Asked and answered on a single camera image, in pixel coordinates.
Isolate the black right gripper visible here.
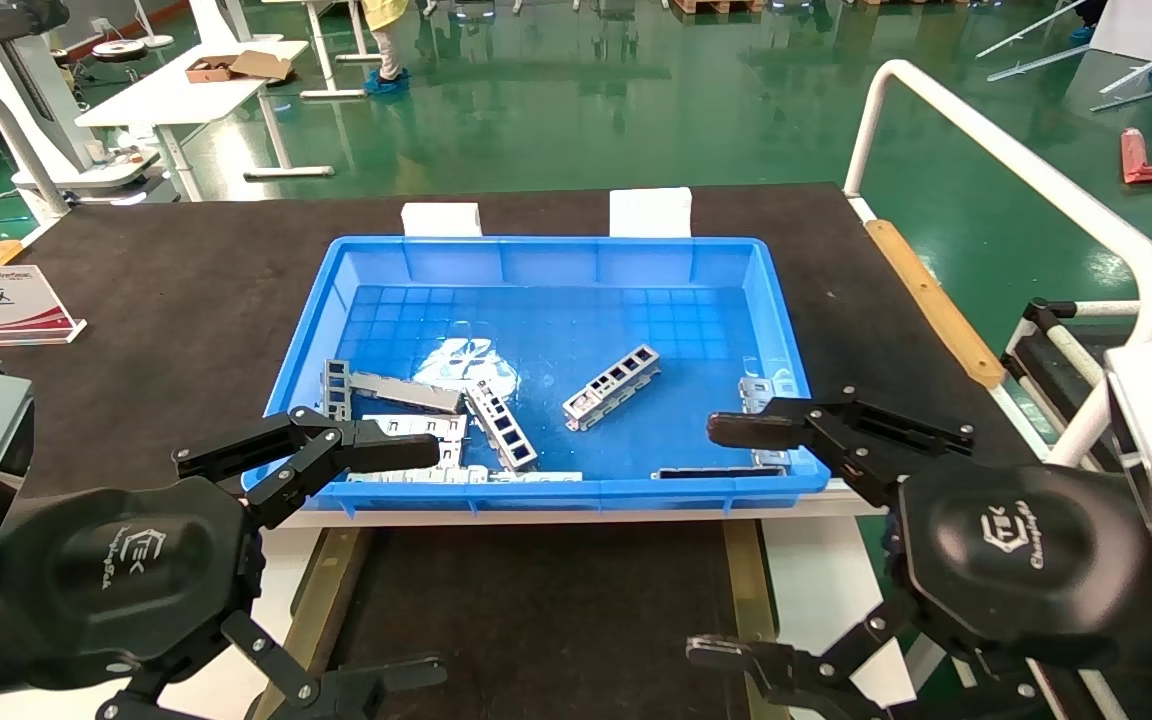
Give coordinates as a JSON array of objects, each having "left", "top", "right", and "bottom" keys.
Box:
[{"left": 686, "top": 393, "right": 1152, "bottom": 720}]

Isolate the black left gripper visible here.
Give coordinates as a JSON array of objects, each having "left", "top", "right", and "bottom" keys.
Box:
[{"left": 0, "top": 405, "right": 449, "bottom": 720}]

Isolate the silver windowed metal part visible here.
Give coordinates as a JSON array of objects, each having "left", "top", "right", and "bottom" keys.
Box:
[
  {"left": 563, "top": 345, "right": 661, "bottom": 433},
  {"left": 463, "top": 379, "right": 540, "bottom": 472}
]

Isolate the long thin metal part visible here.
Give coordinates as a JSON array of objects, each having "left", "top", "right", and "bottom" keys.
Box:
[{"left": 346, "top": 465, "right": 584, "bottom": 485}]

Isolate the flat grey metal part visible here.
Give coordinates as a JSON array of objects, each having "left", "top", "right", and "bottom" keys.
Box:
[{"left": 349, "top": 371, "right": 465, "bottom": 415}]

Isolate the brass edge strip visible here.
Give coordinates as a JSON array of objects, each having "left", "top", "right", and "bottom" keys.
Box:
[
  {"left": 276, "top": 527, "right": 369, "bottom": 691},
  {"left": 722, "top": 520, "right": 779, "bottom": 646}
]

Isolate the long wooden edge strip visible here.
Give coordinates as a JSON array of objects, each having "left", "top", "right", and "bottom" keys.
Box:
[{"left": 864, "top": 219, "right": 1007, "bottom": 390}]

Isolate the blue plastic bin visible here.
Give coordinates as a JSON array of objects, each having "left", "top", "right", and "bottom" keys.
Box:
[{"left": 241, "top": 236, "right": 830, "bottom": 516}]

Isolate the black table mat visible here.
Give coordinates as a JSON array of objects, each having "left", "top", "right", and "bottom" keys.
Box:
[{"left": 0, "top": 182, "right": 1042, "bottom": 508}]

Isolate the small white foam block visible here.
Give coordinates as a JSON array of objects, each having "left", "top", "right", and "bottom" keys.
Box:
[{"left": 401, "top": 203, "right": 484, "bottom": 239}]

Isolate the large white foam block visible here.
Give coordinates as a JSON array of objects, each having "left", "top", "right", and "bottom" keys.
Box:
[{"left": 608, "top": 187, "right": 694, "bottom": 239}]

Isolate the white background table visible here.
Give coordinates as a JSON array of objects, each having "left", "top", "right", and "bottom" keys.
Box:
[{"left": 74, "top": 39, "right": 336, "bottom": 203}]

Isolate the open cardboard box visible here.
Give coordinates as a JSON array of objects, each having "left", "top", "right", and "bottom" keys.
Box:
[{"left": 184, "top": 49, "right": 295, "bottom": 84}]

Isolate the person in yellow jacket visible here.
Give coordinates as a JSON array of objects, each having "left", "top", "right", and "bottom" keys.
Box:
[{"left": 360, "top": 0, "right": 413, "bottom": 97}]

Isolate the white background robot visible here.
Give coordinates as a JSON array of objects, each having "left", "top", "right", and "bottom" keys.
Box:
[{"left": 0, "top": 0, "right": 179, "bottom": 208}]

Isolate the silver metal bracket part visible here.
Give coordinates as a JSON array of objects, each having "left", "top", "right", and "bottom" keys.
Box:
[{"left": 739, "top": 376, "right": 799, "bottom": 471}]

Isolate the grey upright metal bracket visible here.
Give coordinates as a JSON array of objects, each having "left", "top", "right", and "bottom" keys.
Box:
[{"left": 323, "top": 359, "right": 353, "bottom": 421}]

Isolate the black frame cart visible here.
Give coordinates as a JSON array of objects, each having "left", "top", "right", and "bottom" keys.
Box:
[{"left": 999, "top": 297, "right": 1152, "bottom": 446}]

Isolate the white tube guard rail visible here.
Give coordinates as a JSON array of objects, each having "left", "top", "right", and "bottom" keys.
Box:
[{"left": 842, "top": 59, "right": 1152, "bottom": 468}]

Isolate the white table frame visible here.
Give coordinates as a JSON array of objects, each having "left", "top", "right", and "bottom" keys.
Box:
[{"left": 261, "top": 0, "right": 395, "bottom": 101}]

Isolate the grey tube guard rail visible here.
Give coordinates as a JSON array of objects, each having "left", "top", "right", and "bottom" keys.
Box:
[{"left": 0, "top": 81, "right": 73, "bottom": 223}]

